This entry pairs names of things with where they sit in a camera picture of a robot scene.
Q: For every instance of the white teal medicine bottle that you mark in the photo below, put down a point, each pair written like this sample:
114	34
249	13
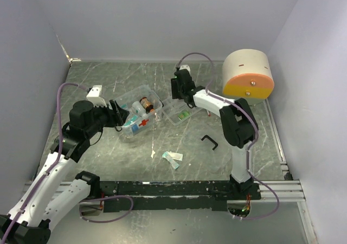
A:
139	109

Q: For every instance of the white bandage wrapper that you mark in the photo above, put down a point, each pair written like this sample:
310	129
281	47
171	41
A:
175	155

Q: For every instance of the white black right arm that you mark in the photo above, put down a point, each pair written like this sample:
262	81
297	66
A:
238	123

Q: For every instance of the teal dotted bandage packet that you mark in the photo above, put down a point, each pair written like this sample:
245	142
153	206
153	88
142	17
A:
172	162

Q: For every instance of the clear plastic medicine box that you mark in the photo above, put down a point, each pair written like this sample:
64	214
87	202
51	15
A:
126	100

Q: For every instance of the teal blister pack bag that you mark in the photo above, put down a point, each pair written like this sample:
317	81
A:
131	120

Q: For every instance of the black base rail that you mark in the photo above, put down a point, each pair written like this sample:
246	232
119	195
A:
171	195

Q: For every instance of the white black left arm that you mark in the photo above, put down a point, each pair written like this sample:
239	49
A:
35	215

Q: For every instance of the blue white medicine bottle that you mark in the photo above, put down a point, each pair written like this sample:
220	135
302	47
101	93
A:
135	128

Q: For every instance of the brown orange medicine bottle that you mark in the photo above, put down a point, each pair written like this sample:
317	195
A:
147	104

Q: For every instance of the small green medicine box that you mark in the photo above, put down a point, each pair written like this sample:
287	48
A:
183	115

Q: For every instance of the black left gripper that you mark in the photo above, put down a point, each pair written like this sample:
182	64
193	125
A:
115	114

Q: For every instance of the aluminium frame rail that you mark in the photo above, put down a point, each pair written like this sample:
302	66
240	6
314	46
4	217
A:
287	191

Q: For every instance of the cream round drawer cabinet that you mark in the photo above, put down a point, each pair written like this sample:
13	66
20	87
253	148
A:
246	74

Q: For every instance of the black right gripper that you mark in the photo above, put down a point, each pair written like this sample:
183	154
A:
176	88

